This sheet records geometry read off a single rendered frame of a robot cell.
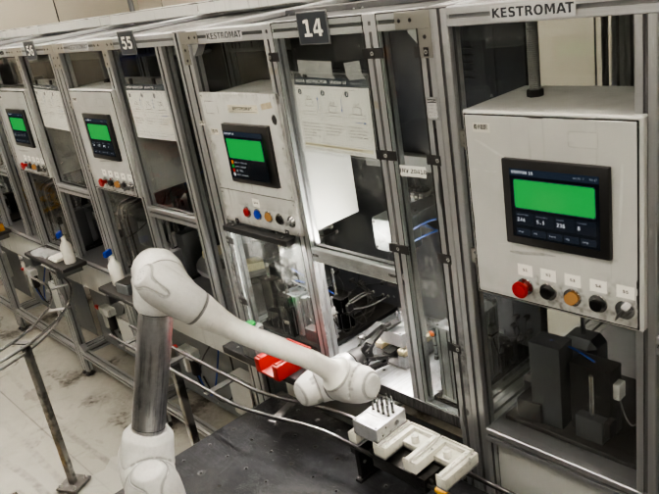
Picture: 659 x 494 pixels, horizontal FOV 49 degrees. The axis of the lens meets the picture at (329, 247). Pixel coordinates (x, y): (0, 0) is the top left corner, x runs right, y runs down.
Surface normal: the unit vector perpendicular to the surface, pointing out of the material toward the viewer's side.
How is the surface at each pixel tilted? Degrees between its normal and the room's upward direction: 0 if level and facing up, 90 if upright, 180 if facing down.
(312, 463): 0
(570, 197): 90
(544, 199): 90
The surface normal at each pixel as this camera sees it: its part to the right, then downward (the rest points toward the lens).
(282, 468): -0.15, -0.92
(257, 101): -0.72, 0.36
